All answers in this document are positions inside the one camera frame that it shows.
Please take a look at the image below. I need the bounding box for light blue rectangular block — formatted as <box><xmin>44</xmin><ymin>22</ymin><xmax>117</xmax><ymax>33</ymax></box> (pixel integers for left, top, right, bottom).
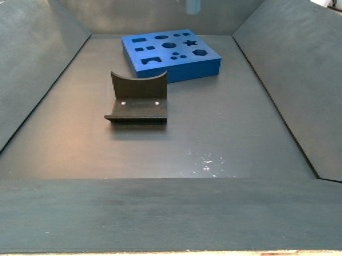
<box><xmin>185</xmin><ymin>0</ymin><xmax>200</xmax><ymax>15</ymax></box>

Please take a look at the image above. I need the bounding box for blue shape-sorting board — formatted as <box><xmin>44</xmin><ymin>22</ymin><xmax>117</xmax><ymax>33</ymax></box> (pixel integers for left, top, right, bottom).
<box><xmin>121</xmin><ymin>29</ymin><xmax>221</xmax><ymax>83</ymax></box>

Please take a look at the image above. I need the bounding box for dark curved bracket stand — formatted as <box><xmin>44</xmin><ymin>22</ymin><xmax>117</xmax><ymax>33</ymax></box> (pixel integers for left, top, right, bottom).
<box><xmin>104</xmin><ymin>73</ymin><xmax>168</xmax><ymax>123</ymax></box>

